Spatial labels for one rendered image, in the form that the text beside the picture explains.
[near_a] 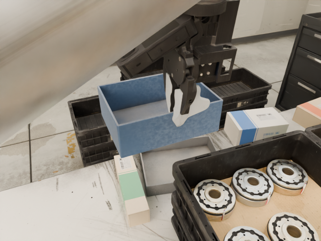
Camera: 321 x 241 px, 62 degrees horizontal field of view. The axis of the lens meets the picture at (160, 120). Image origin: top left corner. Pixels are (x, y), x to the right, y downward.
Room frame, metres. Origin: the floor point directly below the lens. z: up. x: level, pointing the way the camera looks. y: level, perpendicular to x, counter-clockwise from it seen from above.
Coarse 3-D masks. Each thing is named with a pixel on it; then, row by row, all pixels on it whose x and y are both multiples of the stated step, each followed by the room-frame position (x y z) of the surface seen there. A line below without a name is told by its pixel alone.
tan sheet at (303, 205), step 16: (304, 192) 0.45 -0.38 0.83; (320, 192) 0.45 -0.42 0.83; (240, 208) 0.40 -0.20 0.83; (256, 208) 0.40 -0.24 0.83; (272, 208) 0.40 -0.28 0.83; (288, 208) 0.40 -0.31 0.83; (304, 208) 0.40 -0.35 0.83; (320, 208) 0.40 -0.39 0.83; (224, 224) 0.36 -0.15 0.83; (240, 224) 0.36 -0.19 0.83; (256, 224) 0.36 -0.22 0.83; (320, 224) 0.36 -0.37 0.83; (320, 240) 0.32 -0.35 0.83
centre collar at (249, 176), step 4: (248, 176) 0.47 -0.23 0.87; (252, 176) 0.47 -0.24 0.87; (256, 176) 0.47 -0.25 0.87; (244, 180) 0.46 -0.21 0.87; (260, 180) 0.46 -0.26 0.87; (248, 184) 0.44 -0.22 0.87; (260, 184) 0.44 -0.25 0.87; (252, 188) 0.43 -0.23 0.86; (256, 188) 0.43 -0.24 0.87; (260, 188) 0.43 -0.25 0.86
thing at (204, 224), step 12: (288, 132) 0.57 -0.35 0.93; (300, 132) 0.57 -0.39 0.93; (252, 144) 0.52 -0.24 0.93; (204, 156) 0.48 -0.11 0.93; (216, 156) 0.48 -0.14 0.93; (180, 180) 0.40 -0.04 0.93; (192, 192) 0.37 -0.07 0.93; (192, 204) 0.34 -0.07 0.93; (204, 216) 0.31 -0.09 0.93; (204, 228) 0.28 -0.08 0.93; (216, 240) 0.26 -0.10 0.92
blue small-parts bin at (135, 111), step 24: (120, 96) 0.48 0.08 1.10; (144, 96) 0.50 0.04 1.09; (216, 96) 0.43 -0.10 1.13; (120, 120) 0.44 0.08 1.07; (144, 120) 0.35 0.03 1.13; (168, 120) 0.37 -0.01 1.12; (192, 120) 0.39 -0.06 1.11; (216, 120) 0.41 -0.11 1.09; (120, 144) 0.33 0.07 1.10; (144, 144) 0.35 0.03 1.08; (168, 144) 0.37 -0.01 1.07
